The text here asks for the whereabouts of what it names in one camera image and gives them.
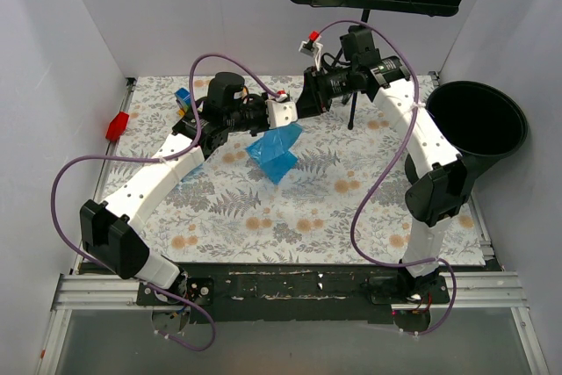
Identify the small blue trash bag piece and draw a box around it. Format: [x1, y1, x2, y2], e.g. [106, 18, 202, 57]
[182, 164, 204, 181]

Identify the blue trash bag roll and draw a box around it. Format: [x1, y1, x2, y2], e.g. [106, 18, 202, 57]
[246, 123, 302, 184]

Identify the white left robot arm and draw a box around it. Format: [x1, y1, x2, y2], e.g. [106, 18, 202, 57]
[80, 72, 273, 305]

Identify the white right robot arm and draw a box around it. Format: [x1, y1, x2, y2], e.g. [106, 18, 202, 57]
[296, 20, 476, 303]

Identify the black ribbed trash bin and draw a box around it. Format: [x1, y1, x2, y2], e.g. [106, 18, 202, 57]
[426, 81, 529, 177]

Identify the floral patterned table mat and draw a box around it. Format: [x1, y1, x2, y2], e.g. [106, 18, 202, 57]
[83, 75, 486, 266]

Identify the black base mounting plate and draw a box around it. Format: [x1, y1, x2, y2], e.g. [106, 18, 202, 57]
[135, 263, 453, 326]

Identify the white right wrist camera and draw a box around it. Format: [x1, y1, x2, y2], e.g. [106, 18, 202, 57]
[299, 31, 323, 70]

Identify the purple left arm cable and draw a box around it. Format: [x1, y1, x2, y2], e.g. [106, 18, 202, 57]
[50, 54, 291, 352]

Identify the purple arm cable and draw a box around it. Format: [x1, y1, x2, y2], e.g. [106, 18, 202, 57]
[309, 19, 458, 336]
[50, 54, 291, 352]

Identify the red block on rail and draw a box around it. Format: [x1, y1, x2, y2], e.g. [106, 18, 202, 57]
[105, 112, 129, 142]

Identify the aluminium frame rail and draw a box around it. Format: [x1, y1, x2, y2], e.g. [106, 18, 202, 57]
[37, 264, 550, 374]

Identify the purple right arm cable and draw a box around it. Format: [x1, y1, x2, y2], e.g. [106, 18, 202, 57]
[309, 19, 458, 336]

